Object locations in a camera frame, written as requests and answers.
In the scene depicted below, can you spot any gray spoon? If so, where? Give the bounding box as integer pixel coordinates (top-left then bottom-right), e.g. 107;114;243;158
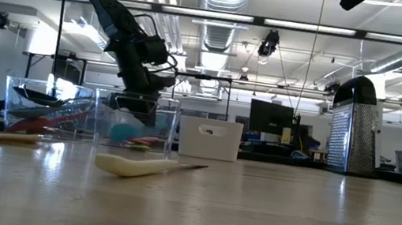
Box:
6;88;92;128

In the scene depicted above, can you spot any black computer monitor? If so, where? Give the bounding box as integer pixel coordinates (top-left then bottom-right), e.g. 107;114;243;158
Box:
246;98;298;139

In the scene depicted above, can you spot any clear plastic bin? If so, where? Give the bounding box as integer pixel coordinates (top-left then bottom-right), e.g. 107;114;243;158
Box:
87;87;182;156
0;74;97;144

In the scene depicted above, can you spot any pink silicone spatula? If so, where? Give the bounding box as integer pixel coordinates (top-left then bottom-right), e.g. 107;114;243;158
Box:
129;133;161;145

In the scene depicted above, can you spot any large cream-handled table knife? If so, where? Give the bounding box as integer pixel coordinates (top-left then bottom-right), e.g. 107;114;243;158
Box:
92;147;209;189

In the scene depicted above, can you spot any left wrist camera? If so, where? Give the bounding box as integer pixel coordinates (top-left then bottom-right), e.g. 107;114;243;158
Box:
136;33;173;68

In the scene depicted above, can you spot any teal silicone spatula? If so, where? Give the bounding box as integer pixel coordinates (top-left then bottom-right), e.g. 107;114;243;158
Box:
107;119;144;147

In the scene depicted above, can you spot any green silicone spatula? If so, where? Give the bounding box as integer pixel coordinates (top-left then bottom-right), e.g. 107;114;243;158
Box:
126;141;152;152

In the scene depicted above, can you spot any black aluminium table frame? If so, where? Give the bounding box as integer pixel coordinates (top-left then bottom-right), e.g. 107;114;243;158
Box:
0;112;402;196

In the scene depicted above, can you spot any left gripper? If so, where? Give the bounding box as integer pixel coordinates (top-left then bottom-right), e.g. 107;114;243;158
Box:
95;26;183;129

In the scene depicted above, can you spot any black plastic ladle spoon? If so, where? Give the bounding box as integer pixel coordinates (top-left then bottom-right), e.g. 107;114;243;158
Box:
9;85;69;110

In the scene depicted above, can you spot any red slotted spoon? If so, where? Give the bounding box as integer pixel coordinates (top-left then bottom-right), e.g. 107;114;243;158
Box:
6;99;92;144

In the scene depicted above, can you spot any white plastic bin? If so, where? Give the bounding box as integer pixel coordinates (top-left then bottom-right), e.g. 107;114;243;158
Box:
174;114;245;164

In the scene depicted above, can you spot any yellow item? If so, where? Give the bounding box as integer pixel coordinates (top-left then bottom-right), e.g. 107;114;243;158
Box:
280;126;293;145

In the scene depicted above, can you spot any black beam with light strips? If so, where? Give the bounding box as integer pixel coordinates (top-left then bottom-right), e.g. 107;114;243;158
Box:
55;0;402;52

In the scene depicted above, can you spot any red silicone spatula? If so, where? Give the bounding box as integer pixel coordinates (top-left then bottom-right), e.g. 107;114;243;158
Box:
128;138;157;149

